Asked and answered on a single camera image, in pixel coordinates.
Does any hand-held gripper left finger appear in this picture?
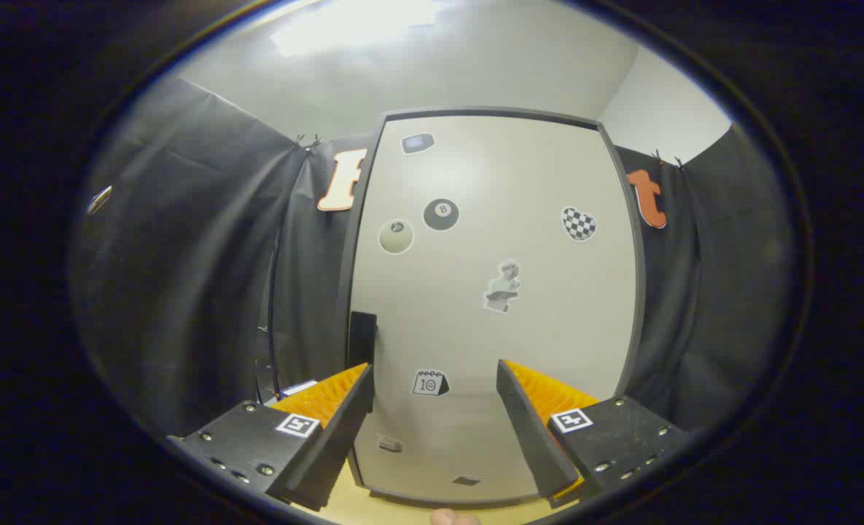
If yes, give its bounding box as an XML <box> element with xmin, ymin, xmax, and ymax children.
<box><xmin>168</xmin><ymin>362</ymin><xmax>375</xmax><ymax>513</ymax></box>

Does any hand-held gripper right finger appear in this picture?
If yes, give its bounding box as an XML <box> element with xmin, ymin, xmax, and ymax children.
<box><xmin>496</xmin><ymin>359</ymin><xmax>695</xmax><ymax>510</ymax></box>

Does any black door handle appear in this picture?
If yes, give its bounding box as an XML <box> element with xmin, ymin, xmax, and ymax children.
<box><xmin>349</xmin><ymin>311</ymin><xmax>378</xmax><ymax>369</ymax></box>

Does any dark grey cabinet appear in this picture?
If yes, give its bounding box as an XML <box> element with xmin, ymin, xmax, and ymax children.
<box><xmin>337</xmin><ymin>108</ymin><xmax>647</xmax><ymax>509</ymax></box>

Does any black backdrop cloth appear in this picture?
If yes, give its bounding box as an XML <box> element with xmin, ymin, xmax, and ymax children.
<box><xmin>71</xmin><ymin>73</ymin><xmax>782</xmax><ymax>438</ymax></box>

